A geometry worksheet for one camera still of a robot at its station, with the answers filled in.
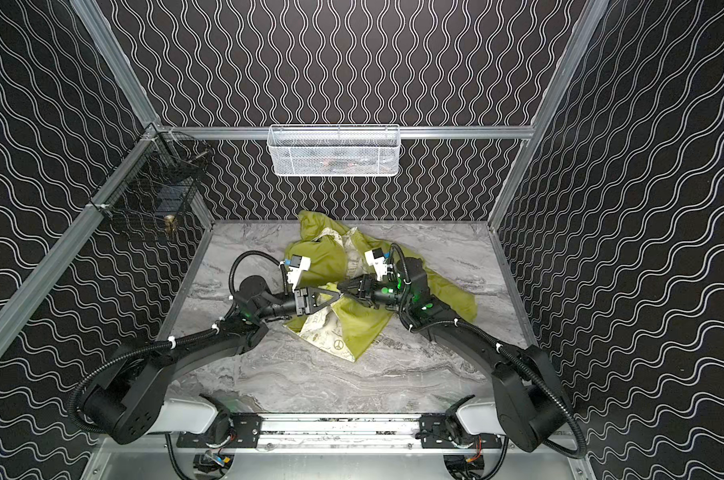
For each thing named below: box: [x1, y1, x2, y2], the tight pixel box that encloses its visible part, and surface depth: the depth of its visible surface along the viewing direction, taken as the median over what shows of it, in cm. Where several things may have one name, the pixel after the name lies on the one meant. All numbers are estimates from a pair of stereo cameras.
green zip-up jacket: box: [283, 210, 478, 362], surface depth 79 cm
